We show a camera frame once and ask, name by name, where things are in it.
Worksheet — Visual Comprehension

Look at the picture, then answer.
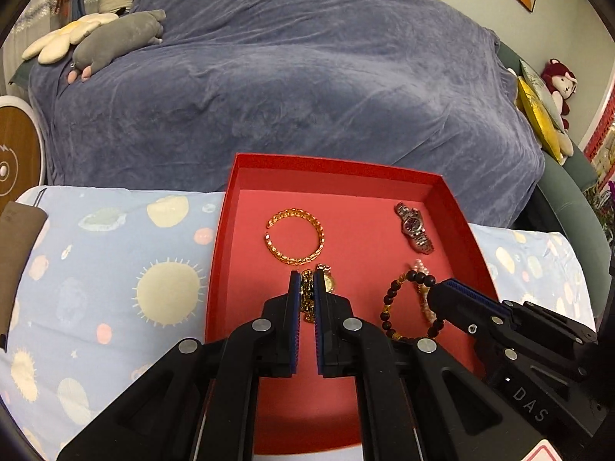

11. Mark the dark bead bracelet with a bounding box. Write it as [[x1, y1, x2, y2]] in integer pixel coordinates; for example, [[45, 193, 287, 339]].
[[379, 268, 447, 343]]

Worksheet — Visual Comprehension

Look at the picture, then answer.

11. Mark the pearl bracelet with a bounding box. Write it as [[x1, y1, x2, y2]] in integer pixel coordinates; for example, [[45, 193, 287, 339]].
[[409, 258, 440, 325]]

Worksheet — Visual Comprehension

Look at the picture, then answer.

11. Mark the gold wrist watch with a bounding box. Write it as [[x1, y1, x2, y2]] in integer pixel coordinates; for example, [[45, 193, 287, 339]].
[[316, 263, 336, 292]]

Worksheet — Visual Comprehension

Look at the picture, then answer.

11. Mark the red cardboard tray box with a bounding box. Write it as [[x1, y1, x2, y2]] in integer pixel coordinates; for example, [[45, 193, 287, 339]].
[[205, 154, 496, 456]]

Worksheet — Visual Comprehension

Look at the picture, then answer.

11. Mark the dark silver wrist watch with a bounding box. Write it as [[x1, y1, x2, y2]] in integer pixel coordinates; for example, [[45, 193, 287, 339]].
[[394, 202, 434, 255]]

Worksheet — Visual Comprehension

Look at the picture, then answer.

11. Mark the green sofa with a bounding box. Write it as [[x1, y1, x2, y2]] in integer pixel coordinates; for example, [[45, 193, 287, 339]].
[[496, 40, 614, 332]]

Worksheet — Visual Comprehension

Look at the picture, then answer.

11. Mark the yellow gold pillow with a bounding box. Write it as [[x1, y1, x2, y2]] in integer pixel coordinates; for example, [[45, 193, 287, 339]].
[[516, 75, 574, 166]]

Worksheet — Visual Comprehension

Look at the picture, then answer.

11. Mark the grey green pillow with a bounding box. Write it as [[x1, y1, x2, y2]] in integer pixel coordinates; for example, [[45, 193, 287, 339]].
[[519, 60, 566, 132]]

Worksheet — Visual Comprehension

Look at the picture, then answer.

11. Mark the red monkey plush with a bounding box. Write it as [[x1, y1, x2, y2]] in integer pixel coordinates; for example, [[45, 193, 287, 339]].
[[541, 58, 577, 131]]

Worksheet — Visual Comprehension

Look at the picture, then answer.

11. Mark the purple blue bed blanket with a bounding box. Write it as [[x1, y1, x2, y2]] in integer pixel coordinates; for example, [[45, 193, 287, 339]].
[[29, 0, 545, 227]]

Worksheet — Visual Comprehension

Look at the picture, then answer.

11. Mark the brown notebook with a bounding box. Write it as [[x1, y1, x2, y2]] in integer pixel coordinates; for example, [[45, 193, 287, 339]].
[[0, 202, 47, 351]]

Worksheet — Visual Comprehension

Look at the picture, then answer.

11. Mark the round wooden white device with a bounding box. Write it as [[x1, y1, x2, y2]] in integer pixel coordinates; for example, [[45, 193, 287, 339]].
[[0, 95, 46, 209]]

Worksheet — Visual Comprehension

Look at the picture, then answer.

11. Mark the grey plush toy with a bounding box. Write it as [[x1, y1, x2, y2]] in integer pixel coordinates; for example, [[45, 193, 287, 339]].
[[67, 10, 166, 85]]

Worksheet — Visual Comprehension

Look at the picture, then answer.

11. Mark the flower shaped cream cushion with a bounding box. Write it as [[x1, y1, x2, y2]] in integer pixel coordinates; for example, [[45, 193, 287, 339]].
[[22, 13, 119, 65]]

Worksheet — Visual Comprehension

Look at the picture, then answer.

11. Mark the white curtain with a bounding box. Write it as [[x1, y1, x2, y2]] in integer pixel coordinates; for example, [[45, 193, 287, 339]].
[[1, 0, 99, 100]]

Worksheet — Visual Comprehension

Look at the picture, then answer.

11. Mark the gold chain bangle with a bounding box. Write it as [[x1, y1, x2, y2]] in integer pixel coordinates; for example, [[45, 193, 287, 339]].
[[264, 208, 325, 265]]

